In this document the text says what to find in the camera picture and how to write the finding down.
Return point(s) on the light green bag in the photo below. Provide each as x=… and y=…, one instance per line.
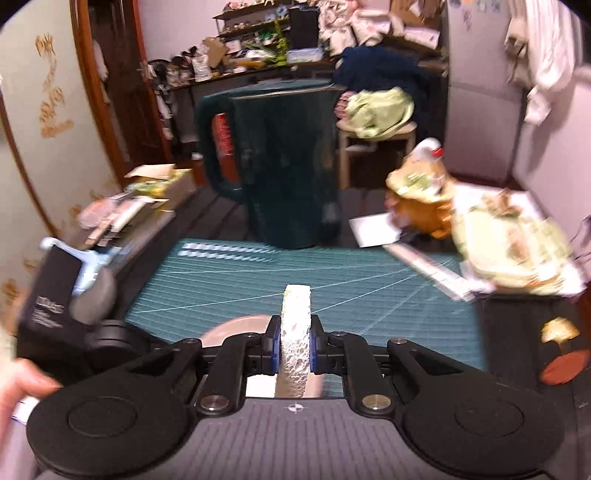
x=378, y=110

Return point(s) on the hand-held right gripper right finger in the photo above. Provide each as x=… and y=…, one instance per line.
x=314, y=344

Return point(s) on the person's left hand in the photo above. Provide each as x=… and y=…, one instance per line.
x=23, y=383

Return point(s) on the grey refrigerator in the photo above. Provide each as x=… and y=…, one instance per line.
x=480, y=115

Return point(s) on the white pen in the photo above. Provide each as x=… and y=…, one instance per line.
x=429, y=272

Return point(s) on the green cutting mat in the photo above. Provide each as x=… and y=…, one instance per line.
x=369, y=314

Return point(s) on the dark blue fleece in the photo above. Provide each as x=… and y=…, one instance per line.
x=378, y=64

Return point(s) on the clear plastic pouch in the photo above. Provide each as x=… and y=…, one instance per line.
x=94, y=214

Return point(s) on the cluttered wooden desk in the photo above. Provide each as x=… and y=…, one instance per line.
x=207, y=87

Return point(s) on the red sign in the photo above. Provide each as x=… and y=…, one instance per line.
x=224, y=147

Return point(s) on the dark green kettle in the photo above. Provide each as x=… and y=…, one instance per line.
x=286, y=175

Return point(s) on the green toy crane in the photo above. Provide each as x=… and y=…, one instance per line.
x=280, y=41

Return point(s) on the brown wooden door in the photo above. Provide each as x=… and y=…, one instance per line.
x=134, y=92

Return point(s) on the beige crumpled fabric scrap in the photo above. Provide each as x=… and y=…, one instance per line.
x=497, y=202

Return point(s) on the display shelf with figurines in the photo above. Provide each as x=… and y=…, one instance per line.
x=249, y=21

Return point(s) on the white oval sponge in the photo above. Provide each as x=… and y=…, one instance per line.
x=295, y=323

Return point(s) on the white hanging clothes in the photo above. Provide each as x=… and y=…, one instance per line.
x=549, y=55

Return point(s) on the cardboard box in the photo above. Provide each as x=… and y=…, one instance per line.
x=415, y=11

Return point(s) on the orange bear ceramic mug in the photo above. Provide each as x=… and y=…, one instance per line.
x=429, y=219

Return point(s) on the black box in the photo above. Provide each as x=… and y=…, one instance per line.
x=304, y=27

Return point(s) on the beige clothes pile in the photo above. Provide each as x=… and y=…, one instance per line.
x=351, y=23

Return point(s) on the yellow green carton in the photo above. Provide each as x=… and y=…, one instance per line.
x=157, y=187

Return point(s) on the stack of pale green lids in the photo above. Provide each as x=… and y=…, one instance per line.
x=545, y=277

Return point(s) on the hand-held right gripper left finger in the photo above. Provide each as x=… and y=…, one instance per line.
x=275, y=344

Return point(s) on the small pale green container lid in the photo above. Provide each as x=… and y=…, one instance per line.
x=498, y=240

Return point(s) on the pale wooden stool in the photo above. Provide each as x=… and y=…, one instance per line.
x=344, y=157

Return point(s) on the tan folded fabric scrap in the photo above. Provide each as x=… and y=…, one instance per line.
x=519, y=242

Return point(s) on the white paper card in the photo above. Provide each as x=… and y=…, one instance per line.
x=374, y=228

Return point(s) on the stack of white papers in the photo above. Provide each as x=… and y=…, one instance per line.
x=531, y=196

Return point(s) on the clear plastic box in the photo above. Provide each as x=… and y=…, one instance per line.
x=304, y=55

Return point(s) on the stack of books and papers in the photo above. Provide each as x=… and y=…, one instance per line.
x=138, y=221

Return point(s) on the white ceramic bowl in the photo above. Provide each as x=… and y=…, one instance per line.
x=240, y=328

